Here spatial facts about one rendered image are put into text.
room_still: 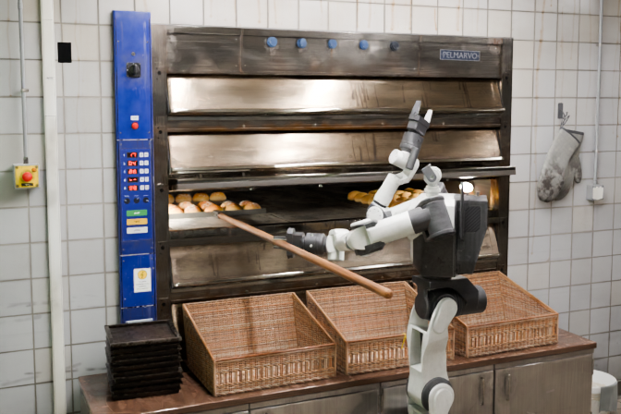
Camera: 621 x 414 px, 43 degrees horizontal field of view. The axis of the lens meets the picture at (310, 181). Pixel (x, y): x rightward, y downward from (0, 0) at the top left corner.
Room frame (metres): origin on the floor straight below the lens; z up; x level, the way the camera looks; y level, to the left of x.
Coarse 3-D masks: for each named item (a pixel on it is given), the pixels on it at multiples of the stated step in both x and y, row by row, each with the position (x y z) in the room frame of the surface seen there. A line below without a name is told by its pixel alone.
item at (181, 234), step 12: (492, 216) 4.19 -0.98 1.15; (192, 228) 3.58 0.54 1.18; (204, 228) 3.58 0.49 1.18; (216, 228) 3.58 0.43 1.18; (228, 228) 3.60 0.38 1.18; (240, 228) 3.62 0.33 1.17; (264, 228) 3.67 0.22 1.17; (276, 228) 3.69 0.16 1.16; (300, 228) 3.74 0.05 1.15; (312, 228) 3.77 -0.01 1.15; (324, 228) 3.79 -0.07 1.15; (336, 228) 3.82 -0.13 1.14
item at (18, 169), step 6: (18, 168) 3.17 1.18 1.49; (24, 168) 3.18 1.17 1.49; (30, 168) 3.19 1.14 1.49; (36, 168) 3.20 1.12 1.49; (18, 174) 3.17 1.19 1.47; (36, 174) 3.20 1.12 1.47; (18, 180) 3.17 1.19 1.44; (30, 180) 3.19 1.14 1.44; (36, 180) 3.20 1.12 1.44; (18, 186) 3.17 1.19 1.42; (24, 186) 3.18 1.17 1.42; (30, 186) 3.19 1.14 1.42; (36, 186) 3.20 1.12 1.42
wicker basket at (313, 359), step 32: (192, 320) 3.34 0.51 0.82; (224, 320) 3.53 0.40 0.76; (288, 320) 3.65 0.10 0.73; (192, 352) 3.34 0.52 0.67; (224, 352) 3.49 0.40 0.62; (256, 352) 3.55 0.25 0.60; (288, 352) 3.19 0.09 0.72; (320, 352) 3.25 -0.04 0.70; (224, 384) 3.07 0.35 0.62; (256, 384) 3.13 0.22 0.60; (288, 384) 3.19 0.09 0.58
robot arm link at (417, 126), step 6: (414, 114) 3.34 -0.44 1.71; (414, 120) 3.36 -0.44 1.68; (420, 120) 3.35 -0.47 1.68; (426, 120) 3.38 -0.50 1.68; (408, 126) 3.36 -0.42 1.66; (414, 126) 3.34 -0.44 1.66; (420, 126) 3.36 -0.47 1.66; (426, 126) 3.39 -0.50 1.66; (408, 132) 3.35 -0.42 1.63; (414, 132) 3.35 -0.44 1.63; (420, 132) 3.36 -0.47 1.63; (402, 138) 3.37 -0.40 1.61; (408, 138) 3.34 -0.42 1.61; (414, 138) 3.33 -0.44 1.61; (420, 138) 3.34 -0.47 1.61; (420, 144) 3.35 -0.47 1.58
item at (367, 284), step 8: (224, 216) 3.80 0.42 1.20; (232, 224) 3.68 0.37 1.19; (240, 224) 3.57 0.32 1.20; (256, 232) 3.37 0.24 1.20; (264, 232) 3.32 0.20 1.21; (272, 240) 3.19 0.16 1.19; (280, 240) 3.13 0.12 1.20; (288, 248) 3.03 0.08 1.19; (296, 248) 2.98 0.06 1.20; (304, 256) 2.88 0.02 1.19; (312, 256) 2.83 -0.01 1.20; (320, 264) 2.75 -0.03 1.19; (328, 264) 2.70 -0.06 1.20; (336, 272) 2.63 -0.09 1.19; (344, 272) 2.58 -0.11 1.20; (352, 280) 2.52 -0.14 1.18; (360, 280) 2.47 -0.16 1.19; (368, 280) 2.44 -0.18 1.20; (368, 288) 2.42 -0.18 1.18; (376, 288) 2.37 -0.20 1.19; (384, 288) 2.34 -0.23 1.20; (384, 296) 2.32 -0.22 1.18; (392, 296) 2.33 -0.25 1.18
